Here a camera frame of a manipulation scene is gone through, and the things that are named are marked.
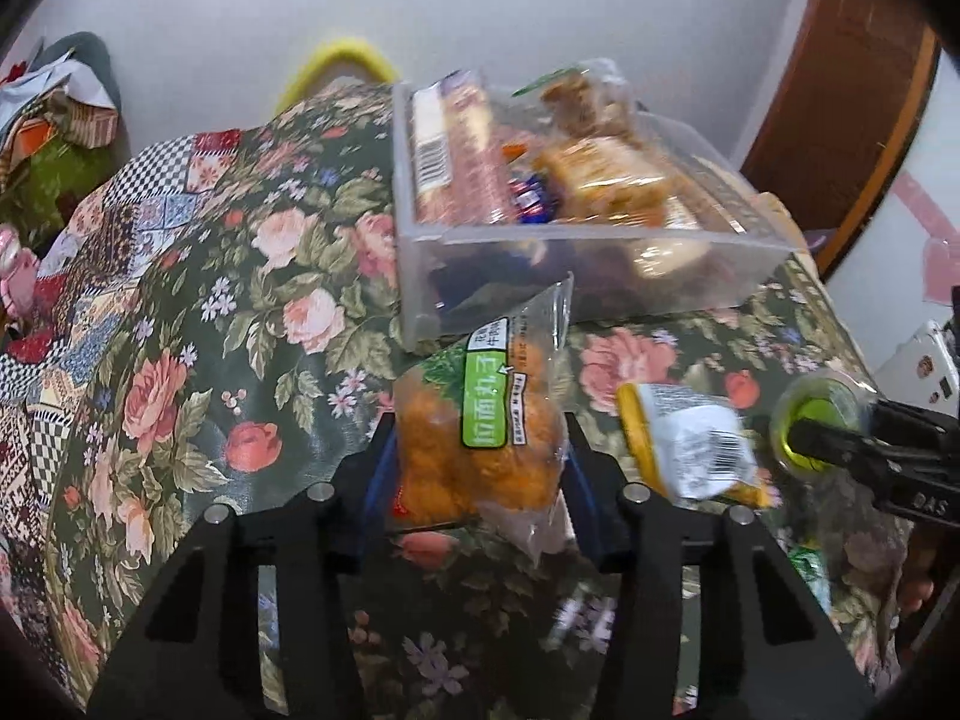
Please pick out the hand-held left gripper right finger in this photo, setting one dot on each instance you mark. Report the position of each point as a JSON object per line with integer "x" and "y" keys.
{"x": 583, "y": 499}

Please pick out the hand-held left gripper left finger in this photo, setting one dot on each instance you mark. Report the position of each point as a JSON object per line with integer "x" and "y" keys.
{"x": 379, "y": 487}

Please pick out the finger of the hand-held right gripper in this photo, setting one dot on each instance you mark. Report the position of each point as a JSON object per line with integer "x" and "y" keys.
{"x": 840, "y": 446}
{"x": 915, "y": 424}

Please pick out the green jelly cup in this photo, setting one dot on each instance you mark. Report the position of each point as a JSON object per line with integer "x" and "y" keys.
{"x": 814, "y": 406}

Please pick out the orange snack ball packet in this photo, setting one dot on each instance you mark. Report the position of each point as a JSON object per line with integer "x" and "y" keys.
{"x": 450, "y": 457}

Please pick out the clear plastic container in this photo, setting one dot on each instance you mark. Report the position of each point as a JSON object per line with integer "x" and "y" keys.
{"x": 525, "y": 270}

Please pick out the blue candy wrapper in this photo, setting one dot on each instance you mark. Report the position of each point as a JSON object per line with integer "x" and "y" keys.
{"x": 534, "y": 199}

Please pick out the large clear cracker packet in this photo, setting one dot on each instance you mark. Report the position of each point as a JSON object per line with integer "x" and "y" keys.
{"x": 600, "y": 180}

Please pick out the long pink snack packet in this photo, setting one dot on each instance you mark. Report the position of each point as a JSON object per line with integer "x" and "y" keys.
{"x": 465, "y": 157}

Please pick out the brown snack bag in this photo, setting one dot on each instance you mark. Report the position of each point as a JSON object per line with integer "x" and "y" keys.
{"x": 585, "y": 101}

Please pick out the person's right hand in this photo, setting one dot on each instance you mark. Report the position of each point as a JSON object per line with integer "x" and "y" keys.
{"x": 915, "y": 581}

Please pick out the white stickered appliance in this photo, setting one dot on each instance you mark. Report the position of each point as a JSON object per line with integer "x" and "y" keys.
{"x": 919, "y": 364}

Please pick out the yellow white-label snack packet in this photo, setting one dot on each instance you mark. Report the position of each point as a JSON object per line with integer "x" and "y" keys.
{"x": 697, "y": 442}

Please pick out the green snack packet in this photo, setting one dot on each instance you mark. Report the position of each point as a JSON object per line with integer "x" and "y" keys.
{"x": 814, "y": 574}

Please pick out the wooden wardrobe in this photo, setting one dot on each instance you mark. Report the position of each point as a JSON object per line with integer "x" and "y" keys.
{"x": 847, "y": 90}

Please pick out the patchwork quilt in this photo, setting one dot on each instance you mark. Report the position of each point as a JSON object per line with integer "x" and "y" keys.
{"x": 112, "y": 225}

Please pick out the pink toy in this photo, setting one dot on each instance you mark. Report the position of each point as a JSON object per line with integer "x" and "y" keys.
{"x": 19, "y": 277}

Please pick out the yellow chair back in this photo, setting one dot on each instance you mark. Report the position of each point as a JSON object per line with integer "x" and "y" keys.
{"x": 337, "y": 60}

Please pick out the pile of clothes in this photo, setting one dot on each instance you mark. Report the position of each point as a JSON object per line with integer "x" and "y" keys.
{"x": 52, "y": 142}

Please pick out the green chair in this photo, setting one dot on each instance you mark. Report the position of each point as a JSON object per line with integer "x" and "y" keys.
{"x": 94, "y": 60}

